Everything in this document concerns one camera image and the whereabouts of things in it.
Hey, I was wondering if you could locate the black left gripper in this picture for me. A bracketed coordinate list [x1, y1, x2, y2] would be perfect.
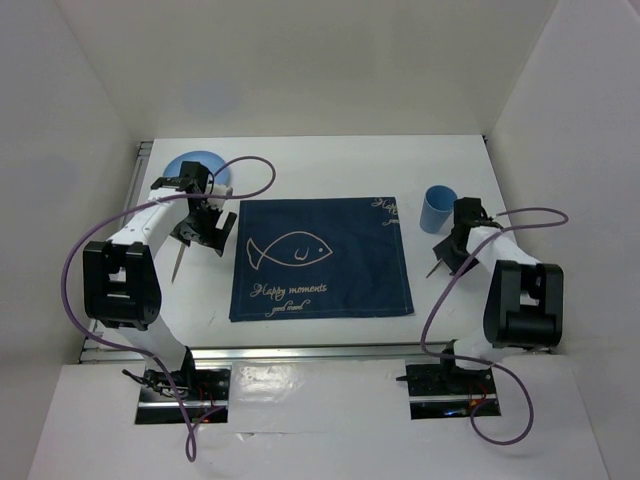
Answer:
[170, 201, 235, 256]

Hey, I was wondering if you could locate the gold metal spoon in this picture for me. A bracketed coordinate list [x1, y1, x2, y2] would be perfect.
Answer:
[425, 260, 441, 279]

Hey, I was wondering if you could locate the gold metal fork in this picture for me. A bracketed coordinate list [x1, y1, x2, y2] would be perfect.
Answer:
[170, 243, 186, 284]

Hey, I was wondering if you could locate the light blue plastic cup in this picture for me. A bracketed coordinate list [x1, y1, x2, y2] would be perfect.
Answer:
[419, 185, 457, 234]

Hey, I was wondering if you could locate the light blue plastic plate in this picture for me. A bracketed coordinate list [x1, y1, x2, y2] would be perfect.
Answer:
[162, 149, 234, 194]

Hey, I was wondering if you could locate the dark blue fish placemat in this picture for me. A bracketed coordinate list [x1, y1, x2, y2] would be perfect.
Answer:
[229, 197, 414, 323]

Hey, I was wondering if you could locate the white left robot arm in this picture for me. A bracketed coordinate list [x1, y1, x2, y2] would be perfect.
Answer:
[82, 162, 237, 399]

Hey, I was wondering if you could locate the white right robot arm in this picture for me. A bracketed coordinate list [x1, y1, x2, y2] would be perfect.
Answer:
[434, 197, 564, 392]

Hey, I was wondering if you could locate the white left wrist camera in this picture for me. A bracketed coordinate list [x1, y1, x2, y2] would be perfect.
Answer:
[207, 184, 233, 210]

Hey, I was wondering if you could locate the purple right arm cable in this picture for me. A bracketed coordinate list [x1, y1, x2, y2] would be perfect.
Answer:
[419, 207, 570, 445]

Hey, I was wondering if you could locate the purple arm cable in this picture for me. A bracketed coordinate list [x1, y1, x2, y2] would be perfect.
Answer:
[419, 207, 570, 445]
[60, 155, 277, 464]

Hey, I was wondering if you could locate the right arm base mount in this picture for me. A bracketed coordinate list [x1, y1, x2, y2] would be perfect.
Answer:
[396, 363, 501, 420]

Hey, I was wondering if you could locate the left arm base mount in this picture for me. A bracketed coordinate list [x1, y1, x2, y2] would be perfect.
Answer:
[122, 366, 231, 425]

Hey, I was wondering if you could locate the aluminium frame rail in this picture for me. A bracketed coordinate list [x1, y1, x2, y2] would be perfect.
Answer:
[79, 140, 494, 364]

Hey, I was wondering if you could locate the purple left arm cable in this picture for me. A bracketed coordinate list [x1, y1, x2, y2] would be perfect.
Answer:
[60, 155, 277, 464]

